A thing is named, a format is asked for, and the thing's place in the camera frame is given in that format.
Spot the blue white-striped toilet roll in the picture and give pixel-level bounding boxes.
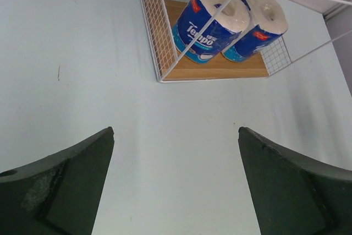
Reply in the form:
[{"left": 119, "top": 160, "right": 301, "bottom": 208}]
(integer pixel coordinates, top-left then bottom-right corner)
[{"left": 222, "top": 0, "right": 288, "bottom": 62}]

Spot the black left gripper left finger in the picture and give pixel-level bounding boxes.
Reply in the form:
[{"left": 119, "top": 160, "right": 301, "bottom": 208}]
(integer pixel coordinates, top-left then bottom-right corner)
[{"left": 1, "top": 127, "right": 114, "bottom": 234}]

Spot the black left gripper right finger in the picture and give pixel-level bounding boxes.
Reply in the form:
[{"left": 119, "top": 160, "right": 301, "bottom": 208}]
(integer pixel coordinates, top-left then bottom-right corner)
[{"left": 238, "top": 127, "right": 351, "bottom": 234}]

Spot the white wire wooden shelf rack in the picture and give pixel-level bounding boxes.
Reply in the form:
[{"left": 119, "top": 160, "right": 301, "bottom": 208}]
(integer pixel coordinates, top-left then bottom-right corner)
[{"left": 139, "top": 0, "right": 352, "bottom": 84}]

